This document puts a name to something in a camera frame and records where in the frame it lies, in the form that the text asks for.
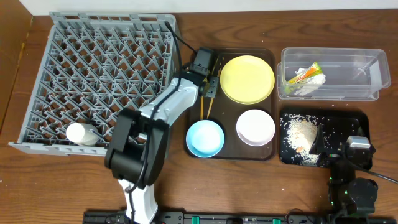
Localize dark brown serving tray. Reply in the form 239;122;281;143
187;48;275;161

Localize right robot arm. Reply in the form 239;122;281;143
310;125;378;223

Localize grey plastic dish rack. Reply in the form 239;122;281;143
13;12;178;156

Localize clear plastic waste bin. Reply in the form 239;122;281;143
277;47;391;101

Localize white tissue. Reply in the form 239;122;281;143
294;69;326;96

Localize white bowl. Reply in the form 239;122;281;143
236;109;275;147

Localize white paper cup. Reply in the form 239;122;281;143
66;123;100;146

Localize yellow round plate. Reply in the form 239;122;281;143
220;55;275;105

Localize green orange snack wrapper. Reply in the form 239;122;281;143
284;62;323;94

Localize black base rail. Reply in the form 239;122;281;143
82;211;397;224

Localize black waste tray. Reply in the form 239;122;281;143
279;106;371;167

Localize light blue bowl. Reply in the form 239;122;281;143
185;120;225;158

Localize rice food scraps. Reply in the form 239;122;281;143
280;113;358;166

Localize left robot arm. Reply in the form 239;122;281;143
104;47;216;223

